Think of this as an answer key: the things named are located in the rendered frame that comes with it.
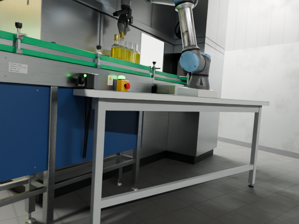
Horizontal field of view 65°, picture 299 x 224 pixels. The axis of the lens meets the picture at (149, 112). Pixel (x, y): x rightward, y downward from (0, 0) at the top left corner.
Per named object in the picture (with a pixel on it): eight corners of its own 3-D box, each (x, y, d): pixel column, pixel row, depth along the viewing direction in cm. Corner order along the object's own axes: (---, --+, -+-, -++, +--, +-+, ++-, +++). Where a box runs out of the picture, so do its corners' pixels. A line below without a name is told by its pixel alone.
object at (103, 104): (254, 186, 207) (262, 105, 202) (91, 242, 116) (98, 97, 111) (244, 183, 214) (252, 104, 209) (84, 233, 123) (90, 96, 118)
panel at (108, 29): (160, 73, 254) (162, 41, 251) (163, 73, 252) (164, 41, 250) (98, 60, 179) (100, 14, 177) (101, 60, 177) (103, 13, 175)
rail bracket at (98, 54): (98, 69, 141) (99, 46, 140) (107, 69, 137) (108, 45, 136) (93, 68, 138) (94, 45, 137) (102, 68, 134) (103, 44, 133)
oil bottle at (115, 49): (114, 74, 177) (115, 45, 176) (120, 74, 174) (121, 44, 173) (109, 73, 172) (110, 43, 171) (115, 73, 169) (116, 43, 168)
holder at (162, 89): (156, 94, 211) (156, 86, 211) (183, 96, 196) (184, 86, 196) (145, 94, 197) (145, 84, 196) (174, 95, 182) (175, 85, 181)
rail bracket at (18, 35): (21, 55, 103) (22, 24, 102) (30, 54, 99) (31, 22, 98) (11, 54, 100) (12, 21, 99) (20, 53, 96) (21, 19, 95)
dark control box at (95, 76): (88, 89, 134) (88, 74, 133) (98, 90, 129) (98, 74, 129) (76, 88, 127) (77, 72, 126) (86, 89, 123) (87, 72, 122)
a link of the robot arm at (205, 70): (212, 75, 161) (214, 54, 159) (204, 74, 150) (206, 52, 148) (195, 74, 168) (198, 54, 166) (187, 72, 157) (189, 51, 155)
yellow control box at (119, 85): (120, 91, 157) (120, 80, 156) (129, 92, 152) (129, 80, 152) (113, 91, 151) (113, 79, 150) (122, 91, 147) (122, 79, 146)
